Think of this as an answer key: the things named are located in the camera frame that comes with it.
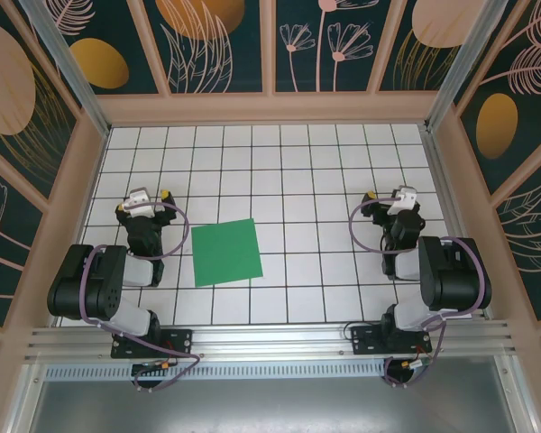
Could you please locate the green square paper sheet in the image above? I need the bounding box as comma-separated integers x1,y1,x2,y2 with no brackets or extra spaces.
190,217,265,289

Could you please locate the grey metal sheet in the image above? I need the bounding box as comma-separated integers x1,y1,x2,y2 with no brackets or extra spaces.
8,378,537,433

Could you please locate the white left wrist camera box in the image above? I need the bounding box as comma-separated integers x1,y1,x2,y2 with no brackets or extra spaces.
119,188,153,217

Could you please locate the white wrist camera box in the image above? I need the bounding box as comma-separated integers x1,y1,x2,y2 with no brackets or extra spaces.
386,184,418,217
119,188,153,217

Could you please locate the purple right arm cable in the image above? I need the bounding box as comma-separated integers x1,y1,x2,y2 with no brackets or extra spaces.
349,196,491,390

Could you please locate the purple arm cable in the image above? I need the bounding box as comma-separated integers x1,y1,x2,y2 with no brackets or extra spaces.
349,196,491,390
78,200,202,393

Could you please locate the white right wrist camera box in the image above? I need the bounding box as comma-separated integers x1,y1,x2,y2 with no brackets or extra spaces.
386,184,418,217

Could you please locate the aluminium side rail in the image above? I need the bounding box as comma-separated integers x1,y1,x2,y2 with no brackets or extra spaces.
419,124,495,322

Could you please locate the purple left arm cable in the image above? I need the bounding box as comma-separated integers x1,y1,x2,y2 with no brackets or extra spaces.
78,200,202,393

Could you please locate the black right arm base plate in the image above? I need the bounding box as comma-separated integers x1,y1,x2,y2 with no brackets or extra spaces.
350,323,434,356

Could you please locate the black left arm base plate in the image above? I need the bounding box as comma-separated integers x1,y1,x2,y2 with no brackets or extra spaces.
111,327,195,360

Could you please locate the yellow connector with wires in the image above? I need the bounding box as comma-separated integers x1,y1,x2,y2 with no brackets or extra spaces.
133,358,181,375
387,355,434,375

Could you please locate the aluminium frame post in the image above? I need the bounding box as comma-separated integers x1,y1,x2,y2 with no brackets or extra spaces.
423,0,524,134
18,0,112,139

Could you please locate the long aluminium mounting rail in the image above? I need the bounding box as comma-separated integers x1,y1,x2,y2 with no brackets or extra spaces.
24,318,518,362

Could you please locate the slotted grey cable duct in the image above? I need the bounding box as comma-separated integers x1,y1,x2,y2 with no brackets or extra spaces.
44,364,389,381

